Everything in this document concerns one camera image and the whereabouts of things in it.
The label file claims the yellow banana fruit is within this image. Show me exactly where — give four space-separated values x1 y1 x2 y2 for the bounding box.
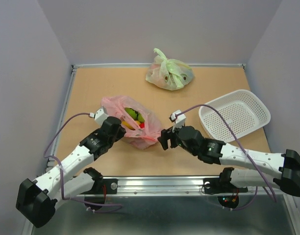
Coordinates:
122 120 141 130

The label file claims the pink plastic bag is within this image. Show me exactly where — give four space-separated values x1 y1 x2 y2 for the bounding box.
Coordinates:
101 95 162 149

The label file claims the green lime fruit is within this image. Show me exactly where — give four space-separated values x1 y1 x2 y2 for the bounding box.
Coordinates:
125 107 145 123

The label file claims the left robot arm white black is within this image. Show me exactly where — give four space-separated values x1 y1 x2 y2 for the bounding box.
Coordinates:
16 117 125 228

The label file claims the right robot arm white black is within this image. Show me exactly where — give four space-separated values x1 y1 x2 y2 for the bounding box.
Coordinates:
158 126 300 197

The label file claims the green tied plastic bag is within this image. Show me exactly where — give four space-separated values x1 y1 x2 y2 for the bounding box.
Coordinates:
146 48 195 91

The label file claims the white perforated plastic basket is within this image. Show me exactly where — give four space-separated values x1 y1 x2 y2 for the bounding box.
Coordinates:
198 89 271 142

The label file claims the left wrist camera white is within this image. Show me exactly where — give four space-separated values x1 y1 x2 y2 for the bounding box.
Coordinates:
89 106 109 126

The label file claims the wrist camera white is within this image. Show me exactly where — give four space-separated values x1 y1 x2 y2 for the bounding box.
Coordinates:
169 110 186 132
89 106 109 126

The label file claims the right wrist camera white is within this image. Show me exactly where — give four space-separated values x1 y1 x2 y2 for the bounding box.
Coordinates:
169 110 186 132

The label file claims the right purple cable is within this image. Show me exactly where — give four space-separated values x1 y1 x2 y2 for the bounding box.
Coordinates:
174 104 278 212

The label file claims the purple cable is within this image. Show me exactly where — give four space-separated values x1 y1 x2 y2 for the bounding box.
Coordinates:
174 104 278 212
43 111 123 213

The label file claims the aluminium frame rail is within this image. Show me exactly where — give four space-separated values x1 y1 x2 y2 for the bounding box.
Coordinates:
33 175 298 196

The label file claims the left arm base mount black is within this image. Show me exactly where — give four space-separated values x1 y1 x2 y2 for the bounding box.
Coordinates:
80 167 121 213

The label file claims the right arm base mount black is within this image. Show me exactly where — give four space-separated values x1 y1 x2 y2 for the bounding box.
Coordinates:
200 167 248 211

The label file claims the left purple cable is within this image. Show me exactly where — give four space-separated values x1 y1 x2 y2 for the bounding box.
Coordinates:
43 111 123 213

